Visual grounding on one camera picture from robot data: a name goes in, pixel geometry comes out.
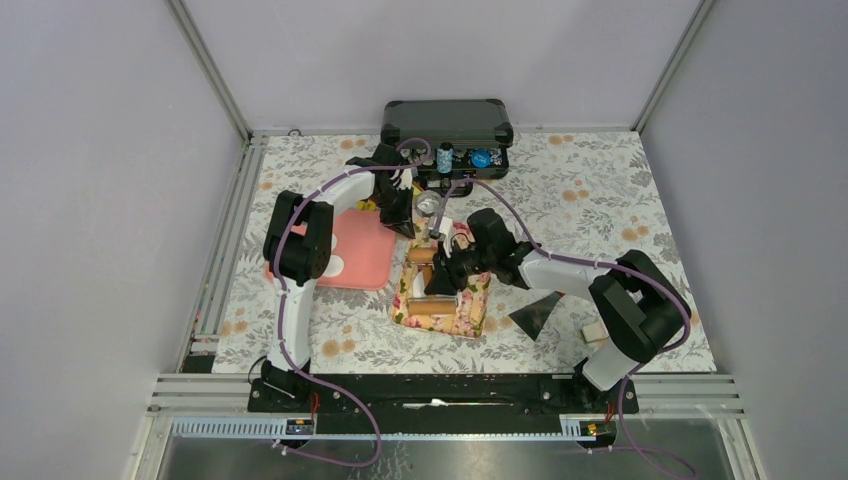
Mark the white dough wrapper lower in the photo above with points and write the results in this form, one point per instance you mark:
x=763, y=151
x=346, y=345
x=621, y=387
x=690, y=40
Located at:
x=335, y=266

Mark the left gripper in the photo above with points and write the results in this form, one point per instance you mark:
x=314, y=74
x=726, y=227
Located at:
x=401, y=222

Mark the pink plastic tray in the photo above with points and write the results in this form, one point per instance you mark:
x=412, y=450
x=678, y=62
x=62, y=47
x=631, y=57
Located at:
x=367, y=250

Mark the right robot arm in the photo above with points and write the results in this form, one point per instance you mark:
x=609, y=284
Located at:
x=640, y=309

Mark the yellow big blind button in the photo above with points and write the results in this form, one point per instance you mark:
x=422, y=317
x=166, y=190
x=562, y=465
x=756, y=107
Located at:
x=367, y=205

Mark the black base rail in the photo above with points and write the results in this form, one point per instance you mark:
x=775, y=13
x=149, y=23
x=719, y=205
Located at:
x=437, y=404

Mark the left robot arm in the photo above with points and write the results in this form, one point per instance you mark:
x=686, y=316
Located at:
x=298, y=248

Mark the blue small blind button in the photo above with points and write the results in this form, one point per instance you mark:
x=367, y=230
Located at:
x=480, y=158

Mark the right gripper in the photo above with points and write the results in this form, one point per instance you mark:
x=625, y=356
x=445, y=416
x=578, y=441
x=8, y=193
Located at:
x=446, y=279

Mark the blue white chip stack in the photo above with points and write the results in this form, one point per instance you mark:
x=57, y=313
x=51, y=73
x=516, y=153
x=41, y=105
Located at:
x=444, y=158

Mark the floral yellow tray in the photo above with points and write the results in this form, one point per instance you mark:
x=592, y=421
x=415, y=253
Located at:
x=472, y=301

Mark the black poker chip case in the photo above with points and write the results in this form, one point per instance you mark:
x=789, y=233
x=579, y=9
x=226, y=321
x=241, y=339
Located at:
x=468, y=124

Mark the wooden double-ended rolling pin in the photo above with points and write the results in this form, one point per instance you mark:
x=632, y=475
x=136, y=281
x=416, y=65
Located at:
x=433, y=305

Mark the white dough ball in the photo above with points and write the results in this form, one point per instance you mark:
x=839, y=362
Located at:
x=418, y=285

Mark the white green eraser block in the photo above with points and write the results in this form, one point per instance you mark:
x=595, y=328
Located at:
x=594, y=333

